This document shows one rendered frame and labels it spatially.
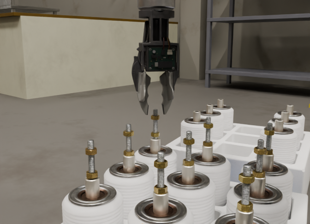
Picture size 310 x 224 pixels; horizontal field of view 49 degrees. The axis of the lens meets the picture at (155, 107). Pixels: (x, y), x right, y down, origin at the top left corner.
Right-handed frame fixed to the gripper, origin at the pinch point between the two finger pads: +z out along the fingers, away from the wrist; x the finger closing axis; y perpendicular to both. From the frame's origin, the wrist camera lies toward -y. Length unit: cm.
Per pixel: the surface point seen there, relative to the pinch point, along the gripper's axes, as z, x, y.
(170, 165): 11.6, 2.8, 4.4
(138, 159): 10.4, -4.0, 3.1
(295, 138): 11.0, 38.2, -7.8
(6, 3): -64, -146, -459
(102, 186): 9.5, -11.5, 17.8
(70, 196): 9.4, -16.4, 20.8
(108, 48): -6, -6, -280
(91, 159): 3.6, -13.0, 20.8
